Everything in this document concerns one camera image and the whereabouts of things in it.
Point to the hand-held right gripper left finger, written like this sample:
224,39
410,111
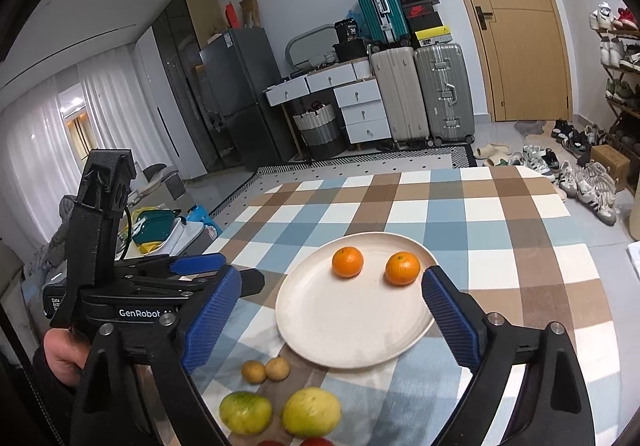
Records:
215,316

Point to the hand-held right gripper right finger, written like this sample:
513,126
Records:
445,316

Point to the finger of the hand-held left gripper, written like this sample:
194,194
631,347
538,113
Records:
192,264
252,282

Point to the cream round plate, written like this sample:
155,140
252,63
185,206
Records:
340,321

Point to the green yellow round fruit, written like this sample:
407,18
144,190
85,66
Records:
245,413

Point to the pale yellow round fruit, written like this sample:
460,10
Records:
311,412

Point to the small red tomato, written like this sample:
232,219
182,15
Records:
271,443
316,442

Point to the person's left forearm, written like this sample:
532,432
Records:
47,411

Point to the person's left hand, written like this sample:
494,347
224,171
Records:
62,351

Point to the white bag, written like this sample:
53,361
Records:
190,238

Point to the blue packet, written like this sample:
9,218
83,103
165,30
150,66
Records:
205,216

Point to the green bag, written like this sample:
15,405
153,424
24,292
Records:
157,226

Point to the orange mandarin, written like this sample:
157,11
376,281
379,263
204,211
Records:
347,262
402,268

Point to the small brown round fruit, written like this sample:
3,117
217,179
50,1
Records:
253,372
278,369

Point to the checked tablecloth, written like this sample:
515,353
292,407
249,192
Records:
500,246

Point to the dark chair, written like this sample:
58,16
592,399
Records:
155,174

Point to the white sheer curtain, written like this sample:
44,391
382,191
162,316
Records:
105,116

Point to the woven laundry basket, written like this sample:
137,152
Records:
320,131

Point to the beige slipper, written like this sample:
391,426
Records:
484,153
500,149

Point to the grey refrigerator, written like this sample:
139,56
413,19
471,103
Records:
245,91

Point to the dark glass cabinet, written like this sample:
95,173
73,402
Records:
175,76

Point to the scattered sneakers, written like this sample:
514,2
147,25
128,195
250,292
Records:
585,181

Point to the white drawer desk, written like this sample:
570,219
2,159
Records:
360,111

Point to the small door mat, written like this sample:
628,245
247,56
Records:
531,127

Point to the cardboard shoe carton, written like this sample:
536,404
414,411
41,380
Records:
611,166

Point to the beige suitcase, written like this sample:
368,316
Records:
400,96

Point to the silver suitcase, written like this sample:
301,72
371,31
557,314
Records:
445,91

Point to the grey framed mirror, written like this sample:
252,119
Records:
310,49

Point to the black storage box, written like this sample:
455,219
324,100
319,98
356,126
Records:
351,52

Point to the red packet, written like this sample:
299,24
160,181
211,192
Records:
233,16

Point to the brown cardboard box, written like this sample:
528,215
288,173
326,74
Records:
249,12

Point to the black yellow shoe box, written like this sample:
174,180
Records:
431,32

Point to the wooden door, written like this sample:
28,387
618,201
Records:
510,36

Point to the wooden shoe rack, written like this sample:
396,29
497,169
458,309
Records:
625,76

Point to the teal suitcase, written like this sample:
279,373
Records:
380,6

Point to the red logo shoe box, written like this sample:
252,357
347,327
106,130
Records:
422,11

